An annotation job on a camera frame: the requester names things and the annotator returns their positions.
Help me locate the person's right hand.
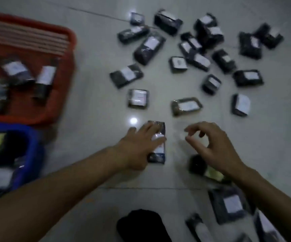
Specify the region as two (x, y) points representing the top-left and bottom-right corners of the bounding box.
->
(184, 121), (246, 179)

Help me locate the blue plastic basket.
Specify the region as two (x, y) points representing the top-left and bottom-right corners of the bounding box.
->
(0, 121), (45, 204)

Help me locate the person's left hand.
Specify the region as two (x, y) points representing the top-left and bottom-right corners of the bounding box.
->
(113, 122), (167, 172)

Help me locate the red plastic basket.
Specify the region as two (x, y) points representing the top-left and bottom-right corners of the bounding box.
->
(0, 8), (77, 126)

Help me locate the black packet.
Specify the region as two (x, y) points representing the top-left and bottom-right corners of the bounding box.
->
(147, 120), (166, 164)

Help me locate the person's right forearm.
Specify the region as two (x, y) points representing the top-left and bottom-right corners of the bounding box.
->
(232, 163), (291, 242)

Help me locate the person's black trouser leg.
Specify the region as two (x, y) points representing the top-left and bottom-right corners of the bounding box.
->
(116, 209), (172, 242)

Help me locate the person's left forearm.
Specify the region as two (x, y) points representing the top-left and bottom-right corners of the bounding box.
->
(0, 146), (126, 242)

